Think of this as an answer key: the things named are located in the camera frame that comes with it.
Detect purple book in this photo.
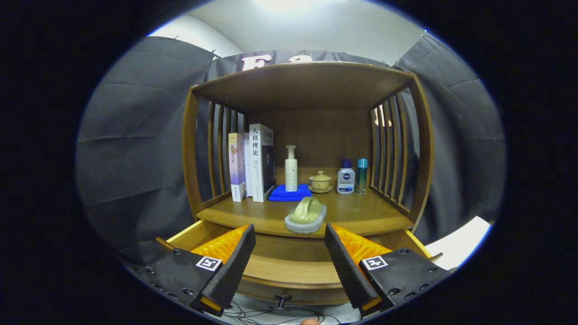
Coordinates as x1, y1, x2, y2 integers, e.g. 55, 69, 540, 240
228, 132, 247, 202

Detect yellow lidded teacup with saucer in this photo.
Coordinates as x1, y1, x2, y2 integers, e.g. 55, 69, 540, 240
308, 171, 333, 194

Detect thin white book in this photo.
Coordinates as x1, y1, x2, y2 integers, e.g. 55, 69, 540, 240
244, 132, 253, 198

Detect white pump bottle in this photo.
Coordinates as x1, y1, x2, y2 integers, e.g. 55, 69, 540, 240
285, 145, 298, 192

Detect wooden countertop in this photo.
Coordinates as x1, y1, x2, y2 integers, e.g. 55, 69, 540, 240
196, 187, 415, 238

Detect white box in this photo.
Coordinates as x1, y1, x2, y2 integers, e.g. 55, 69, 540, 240
424, 216, 493, 271

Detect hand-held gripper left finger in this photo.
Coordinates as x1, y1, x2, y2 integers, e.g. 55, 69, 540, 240
128, 224, 256, 316

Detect brown wooden cabinet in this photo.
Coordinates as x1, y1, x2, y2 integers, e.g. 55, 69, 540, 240
182, 61, 435, 240

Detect thick white book dark cover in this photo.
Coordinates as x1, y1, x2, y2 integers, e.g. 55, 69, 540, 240
249, 123, 275, 202

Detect wooden drawer with black knob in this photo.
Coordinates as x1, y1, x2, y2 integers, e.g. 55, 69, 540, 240
156, 220, 443, 310

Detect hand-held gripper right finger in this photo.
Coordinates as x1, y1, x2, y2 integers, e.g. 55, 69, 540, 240
324, 223, 454, 317

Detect dark floor cables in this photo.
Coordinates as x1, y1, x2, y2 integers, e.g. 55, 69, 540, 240
221, 302, 344, 325

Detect green-handled grey scrub brush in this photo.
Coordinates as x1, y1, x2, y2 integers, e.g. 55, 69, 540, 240
284, 196, 327, 234

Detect white bottle with blue cap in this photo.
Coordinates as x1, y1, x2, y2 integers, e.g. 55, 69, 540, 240
336, 158, 356, 195

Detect teal slim bottle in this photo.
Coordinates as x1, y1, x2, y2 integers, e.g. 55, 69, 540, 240
355, 158, 368, 194

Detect blue folded towel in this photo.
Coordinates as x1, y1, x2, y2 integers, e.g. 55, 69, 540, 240
268, 183, 313, 202

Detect ceiling light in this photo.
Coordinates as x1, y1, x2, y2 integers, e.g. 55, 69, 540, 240
253, 0, 357, 14

